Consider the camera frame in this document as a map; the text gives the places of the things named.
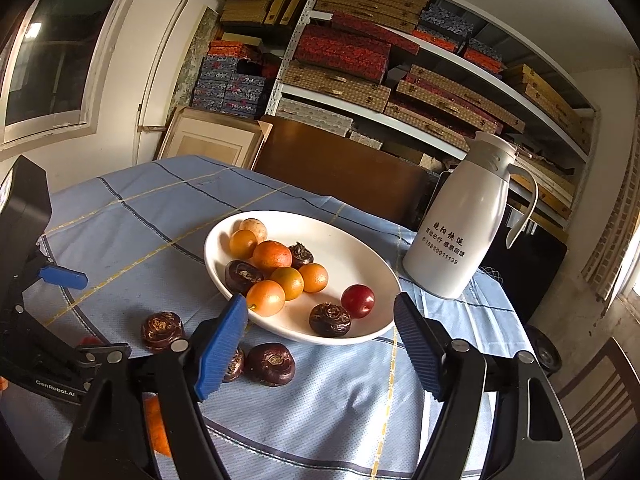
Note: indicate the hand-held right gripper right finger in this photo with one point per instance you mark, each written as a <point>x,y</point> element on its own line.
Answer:
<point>420,350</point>

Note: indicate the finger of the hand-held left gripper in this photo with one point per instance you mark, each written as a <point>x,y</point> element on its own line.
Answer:
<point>62,276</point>

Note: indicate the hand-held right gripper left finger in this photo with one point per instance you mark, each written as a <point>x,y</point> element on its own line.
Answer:
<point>220,350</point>

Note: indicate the dark brown water chestnut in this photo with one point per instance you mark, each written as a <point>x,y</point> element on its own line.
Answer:
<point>300,255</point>
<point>270,364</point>
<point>330,319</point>
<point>243,276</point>
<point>235,366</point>
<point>161,330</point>

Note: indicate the small orange kumquat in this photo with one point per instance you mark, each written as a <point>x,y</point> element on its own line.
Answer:
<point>314,277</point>
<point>266,298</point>
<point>287,282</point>
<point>243,242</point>

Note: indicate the small red plum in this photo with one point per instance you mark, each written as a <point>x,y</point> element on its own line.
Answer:
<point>90,341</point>

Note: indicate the orange tangerine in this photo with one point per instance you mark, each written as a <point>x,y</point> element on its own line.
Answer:
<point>157,425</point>
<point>271,256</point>

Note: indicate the white oval plate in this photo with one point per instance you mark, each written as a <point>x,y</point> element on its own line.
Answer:
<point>340,260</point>

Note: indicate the beige longan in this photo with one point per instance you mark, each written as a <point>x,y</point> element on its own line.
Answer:
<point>255,227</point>

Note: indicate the blue checked tablecloth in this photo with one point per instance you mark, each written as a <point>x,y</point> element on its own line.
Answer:
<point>325,410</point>

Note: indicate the white thermos jug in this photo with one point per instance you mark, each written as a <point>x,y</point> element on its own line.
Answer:
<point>450,240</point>

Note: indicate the black round object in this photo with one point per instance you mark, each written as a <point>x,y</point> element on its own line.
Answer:
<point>545,355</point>

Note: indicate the sliding glass window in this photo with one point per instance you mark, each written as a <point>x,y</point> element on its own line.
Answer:
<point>50,50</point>

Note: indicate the brown wooden chair back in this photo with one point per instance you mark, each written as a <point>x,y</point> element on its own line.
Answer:
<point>340,170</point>

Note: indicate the dark wooden chair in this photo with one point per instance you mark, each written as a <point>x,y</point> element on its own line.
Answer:
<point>610,410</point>

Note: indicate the white curved strip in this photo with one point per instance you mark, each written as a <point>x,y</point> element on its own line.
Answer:
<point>162,60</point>

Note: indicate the mottled stone slab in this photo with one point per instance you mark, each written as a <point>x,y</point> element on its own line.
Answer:
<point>195,60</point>

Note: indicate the stack of blue patterned boxes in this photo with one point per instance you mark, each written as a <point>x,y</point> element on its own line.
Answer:
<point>220,85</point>

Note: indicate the woven window blind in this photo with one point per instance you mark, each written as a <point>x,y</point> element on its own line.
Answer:
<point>620,210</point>

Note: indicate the stack of gold long boxes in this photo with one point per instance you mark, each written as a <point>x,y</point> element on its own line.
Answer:
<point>245,10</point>

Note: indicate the pile of brocade boxes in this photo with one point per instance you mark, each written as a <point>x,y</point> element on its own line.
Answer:
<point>340,52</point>

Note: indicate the white metal shelf rack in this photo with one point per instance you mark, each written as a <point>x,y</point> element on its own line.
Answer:
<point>298,35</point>

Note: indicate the light wooden picture frame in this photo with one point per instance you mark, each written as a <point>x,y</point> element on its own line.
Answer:
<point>210,140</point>

